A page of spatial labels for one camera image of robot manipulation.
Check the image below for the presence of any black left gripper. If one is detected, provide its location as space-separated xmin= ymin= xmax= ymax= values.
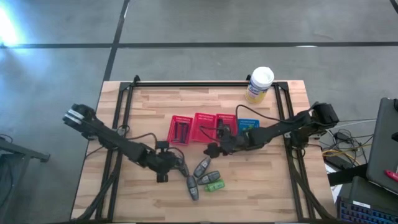
xmin=145 ymin=151 xmax=187 ymax=184

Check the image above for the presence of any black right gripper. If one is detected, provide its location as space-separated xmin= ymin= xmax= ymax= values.
xmin=203 ymin=132 xmax=252 ymax=159

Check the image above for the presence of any green travel-size bottle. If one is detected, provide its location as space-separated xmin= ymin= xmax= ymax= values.
xmin=204 ymin=179 xmax=226 ymax=192

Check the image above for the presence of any red plastic slotted basket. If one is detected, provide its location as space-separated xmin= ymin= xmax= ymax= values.
xmin=190 ymin=112 xmax=218 ymax=143
xmin=214 ymin=113 xmax=239 ymax=138
xmin=167 ymin=114 xmax=194 ymax=146

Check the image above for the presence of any blue plastic slotted basket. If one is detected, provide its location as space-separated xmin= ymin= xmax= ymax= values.
xmin=237 ymin=118 xmax=261 ymax=135

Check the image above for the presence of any Lysol wipes canister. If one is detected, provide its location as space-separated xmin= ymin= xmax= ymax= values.
xmin=244 ymin=66 xmax=275 ymax=105

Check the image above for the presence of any blue-lit keyboard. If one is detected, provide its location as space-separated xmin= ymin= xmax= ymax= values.
xmin=336 ymin=196 xmax=398 ymax=224

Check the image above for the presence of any dark metal stand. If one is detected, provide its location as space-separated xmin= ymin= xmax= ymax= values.
xmin=0 ymin=133 xmax=50 ymax=224

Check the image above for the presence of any grey laptop computer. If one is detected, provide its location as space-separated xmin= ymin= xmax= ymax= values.
xmin=366 ymin=97 xmax=398 ymax=194

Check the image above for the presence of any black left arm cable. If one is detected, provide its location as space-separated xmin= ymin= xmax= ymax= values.
xmin=123 ymin=124 xmax=158 ymax=147

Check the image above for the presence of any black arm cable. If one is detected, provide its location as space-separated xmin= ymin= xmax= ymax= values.
xmin=123 ymin=124 xmax=158 ymax=147
xmin=234 ymin=104 xmax=312 ymax=125

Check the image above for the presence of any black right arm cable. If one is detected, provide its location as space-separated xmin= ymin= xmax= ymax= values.
xmin=234 ymin=104 xmax=312 ymax=125

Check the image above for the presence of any black aluminium table frame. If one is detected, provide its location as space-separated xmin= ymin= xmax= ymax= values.
xmin=93 ymin=74 xmax=315 ymax=223

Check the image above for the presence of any yellow floor cable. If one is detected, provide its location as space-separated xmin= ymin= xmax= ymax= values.
xmin=322 ymin=149 xmax=371 ymax=158

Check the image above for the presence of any red handled tool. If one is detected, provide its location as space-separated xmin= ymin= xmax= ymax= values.
xmin=384 ymin=169 xmax=398 ymax=183

